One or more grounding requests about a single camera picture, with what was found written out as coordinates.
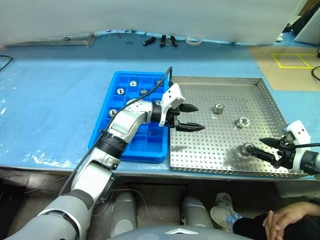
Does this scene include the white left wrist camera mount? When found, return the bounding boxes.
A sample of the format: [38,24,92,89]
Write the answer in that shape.
[157,82,187,127]

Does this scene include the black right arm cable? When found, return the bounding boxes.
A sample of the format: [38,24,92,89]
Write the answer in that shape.
[291,141,320,151]

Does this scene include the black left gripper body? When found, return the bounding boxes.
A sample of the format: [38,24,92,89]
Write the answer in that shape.
[166,105,185,129]

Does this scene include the thin white wire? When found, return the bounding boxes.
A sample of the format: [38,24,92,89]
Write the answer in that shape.
[92,188,149,218]

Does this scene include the blue compartment tray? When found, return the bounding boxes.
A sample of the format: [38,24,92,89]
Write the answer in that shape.
[87,70,171,164]

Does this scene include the white panel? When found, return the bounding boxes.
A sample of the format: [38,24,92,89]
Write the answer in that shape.
[293,13,320,46]

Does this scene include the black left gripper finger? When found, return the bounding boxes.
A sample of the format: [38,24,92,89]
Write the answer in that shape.
[180,103,200,114]
[175,121,207,133]

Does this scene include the brown cardboard sheet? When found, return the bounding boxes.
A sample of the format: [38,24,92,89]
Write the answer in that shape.
[248,44,320,92]

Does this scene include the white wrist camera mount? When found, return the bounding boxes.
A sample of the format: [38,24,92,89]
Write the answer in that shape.
[157,82,187,127]
[280,119,312,174]

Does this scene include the person's bare hand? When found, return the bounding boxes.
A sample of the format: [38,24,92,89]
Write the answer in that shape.
[272,201,314,232]
[261,209,276,233]

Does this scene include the white sneaker shoe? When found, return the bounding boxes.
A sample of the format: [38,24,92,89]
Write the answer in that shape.
[209,192,243,231]

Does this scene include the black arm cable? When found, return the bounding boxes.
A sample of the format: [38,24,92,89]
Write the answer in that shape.
[291,141,320,151]
[56,66,174,199]

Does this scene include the black trouser leg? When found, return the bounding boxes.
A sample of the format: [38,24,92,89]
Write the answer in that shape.
[232,212,320,240]

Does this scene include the grey robot torso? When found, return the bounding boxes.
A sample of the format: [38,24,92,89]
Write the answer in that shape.
[107,224,236,240]

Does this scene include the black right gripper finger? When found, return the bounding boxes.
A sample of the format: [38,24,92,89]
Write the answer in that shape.
[245,145,279,164]
[258,137,282,151]

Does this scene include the white tape roll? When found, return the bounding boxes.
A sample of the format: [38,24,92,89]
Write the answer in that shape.
[184,36,204,47]

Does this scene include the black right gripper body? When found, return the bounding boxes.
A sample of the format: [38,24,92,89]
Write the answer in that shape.
[273,133,298,170]

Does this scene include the grey rounded robot leg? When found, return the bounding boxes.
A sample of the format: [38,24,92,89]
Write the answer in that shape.
[179,195,214,229]
[109,191,140,237]

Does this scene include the thin black table cable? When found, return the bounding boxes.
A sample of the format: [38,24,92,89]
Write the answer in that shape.
[0,54,14,73]

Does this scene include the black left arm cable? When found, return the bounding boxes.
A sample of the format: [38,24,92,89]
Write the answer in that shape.
[56,66,174,199]

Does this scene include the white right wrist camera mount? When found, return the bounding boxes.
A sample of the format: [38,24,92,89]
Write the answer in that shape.
[280,119,312,174]

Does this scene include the perforated metal tray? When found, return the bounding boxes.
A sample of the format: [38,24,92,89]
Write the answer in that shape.
[4,31,98,49]
[168,75,311,180]

